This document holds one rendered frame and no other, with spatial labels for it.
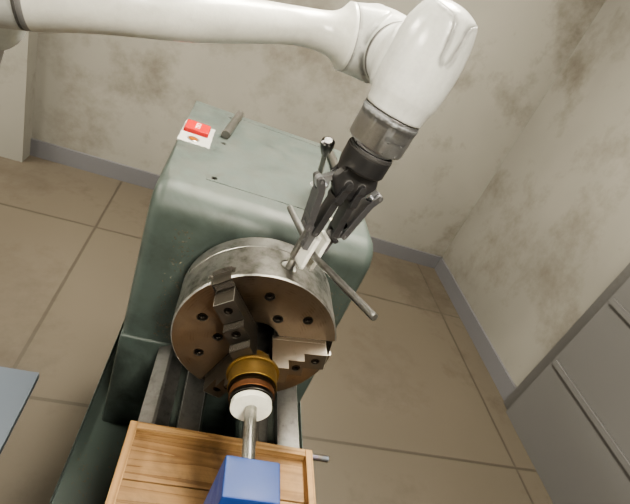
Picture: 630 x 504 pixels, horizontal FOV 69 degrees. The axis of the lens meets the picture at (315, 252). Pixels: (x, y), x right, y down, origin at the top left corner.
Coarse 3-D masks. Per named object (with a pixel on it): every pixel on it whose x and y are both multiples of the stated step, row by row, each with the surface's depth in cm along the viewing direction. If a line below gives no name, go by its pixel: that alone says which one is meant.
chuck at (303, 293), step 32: (224, 256) 85; (256, 256) 84; (288, 256) 86; (192, 288) 82; (256, 288) 81; (288, 288) 81; (320, 288) 86; (192, 320) 84; (256, 320) 85; (288, 320) 85; (320, 320) 86; (192, 352) 88; (224, 352) 89; (288, 384) 95
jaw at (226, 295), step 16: (224, 272) 82; (224, 288) 80; (224, 304) 77; (240, 304) 80; (224, 320) 79; (240, 320) 79; (240, 336) 79; (256, 336) 83; (240, 352) 78; (256, 352) 80
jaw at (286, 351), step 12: (276, 336) 87; (276, 348) 84; (288, 348) 85; (300, 348) 86; (312, 348) 86; (324, 348) 87; (276, 360) 82; (288, 360) 83; (300, 360) 83; (312, 360) 86; (324, 360) 86; (288, 372) 84; (300, 372) 85
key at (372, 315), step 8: (288, 208) 87; (296, 216) 85; (296, 224) 83; (312, 256) 77; (320, 264) 75; (328, 272) 72; (336, 280) 70; (344, 288) 68; (352, 296) 66; (360, 304) 64; (368, 312) 63
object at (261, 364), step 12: (240, 360) 78; (252, 360) 78; (264, 360) 79; (228, 372) 80; (240, 372) 76; (252, 372) 76; (264, 372) 77; (276, 372) 80; (228, 384) 77; (240, 384) 74; (252, 384) 74; (264, 384) 75; (276, 384) 78
